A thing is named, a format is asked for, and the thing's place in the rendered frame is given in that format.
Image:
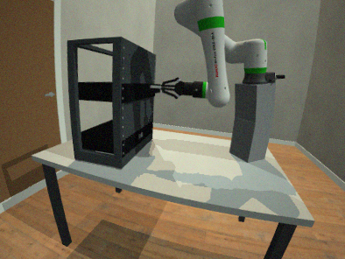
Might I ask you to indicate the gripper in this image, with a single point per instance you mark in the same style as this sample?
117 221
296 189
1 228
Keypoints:
180 88

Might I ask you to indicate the black open-frame rack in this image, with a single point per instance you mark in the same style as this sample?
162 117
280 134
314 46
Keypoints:
132 123

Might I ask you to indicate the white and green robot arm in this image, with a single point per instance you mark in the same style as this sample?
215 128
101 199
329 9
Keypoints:
208 23

